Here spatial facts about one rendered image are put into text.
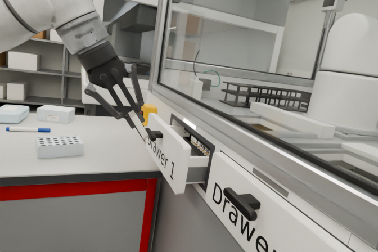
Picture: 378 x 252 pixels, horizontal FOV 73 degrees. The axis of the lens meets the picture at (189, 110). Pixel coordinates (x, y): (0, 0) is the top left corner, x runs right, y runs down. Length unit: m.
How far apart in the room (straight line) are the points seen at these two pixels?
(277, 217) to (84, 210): 0.59
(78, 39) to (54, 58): 4.31
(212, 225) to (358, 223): 0.32
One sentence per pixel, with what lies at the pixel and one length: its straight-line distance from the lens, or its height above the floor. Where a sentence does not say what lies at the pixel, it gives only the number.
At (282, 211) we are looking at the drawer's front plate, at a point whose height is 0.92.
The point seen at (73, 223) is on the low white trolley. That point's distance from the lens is 0.86.
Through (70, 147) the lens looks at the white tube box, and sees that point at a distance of 0.86.
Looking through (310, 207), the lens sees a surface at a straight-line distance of 0.37.
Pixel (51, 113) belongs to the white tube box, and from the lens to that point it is 1.22.
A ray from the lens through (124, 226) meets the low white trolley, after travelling 0.89.
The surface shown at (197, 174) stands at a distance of 0.58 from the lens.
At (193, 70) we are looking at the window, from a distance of 0.71.
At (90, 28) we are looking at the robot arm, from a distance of 0.55.
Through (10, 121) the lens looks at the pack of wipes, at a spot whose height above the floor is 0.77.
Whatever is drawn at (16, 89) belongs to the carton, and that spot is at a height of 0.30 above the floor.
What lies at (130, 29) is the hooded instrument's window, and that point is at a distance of 1.43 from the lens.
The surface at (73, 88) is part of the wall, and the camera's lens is 4.87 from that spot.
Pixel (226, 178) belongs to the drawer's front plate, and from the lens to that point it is 0.48.
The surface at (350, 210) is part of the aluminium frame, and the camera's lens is 0.34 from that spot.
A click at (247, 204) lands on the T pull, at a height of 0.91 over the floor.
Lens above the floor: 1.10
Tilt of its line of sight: 11 degrees down
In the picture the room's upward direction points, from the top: 8 degrees clockwise
